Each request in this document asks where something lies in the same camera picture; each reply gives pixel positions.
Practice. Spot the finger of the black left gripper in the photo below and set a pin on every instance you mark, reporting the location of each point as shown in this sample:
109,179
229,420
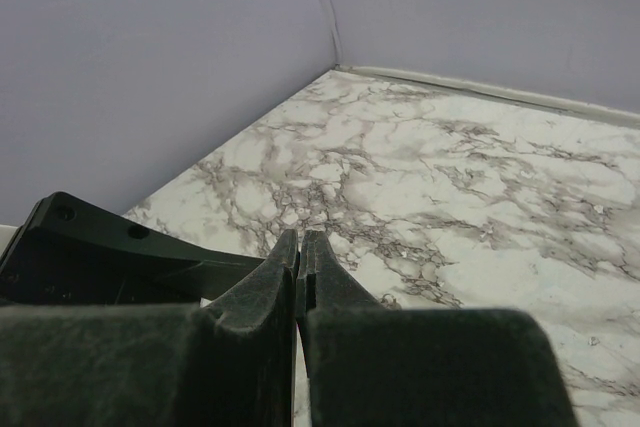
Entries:
70,252

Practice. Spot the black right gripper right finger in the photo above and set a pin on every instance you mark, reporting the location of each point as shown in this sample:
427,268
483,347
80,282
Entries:
368,365

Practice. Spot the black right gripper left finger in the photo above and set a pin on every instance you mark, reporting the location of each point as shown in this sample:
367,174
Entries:
230,363

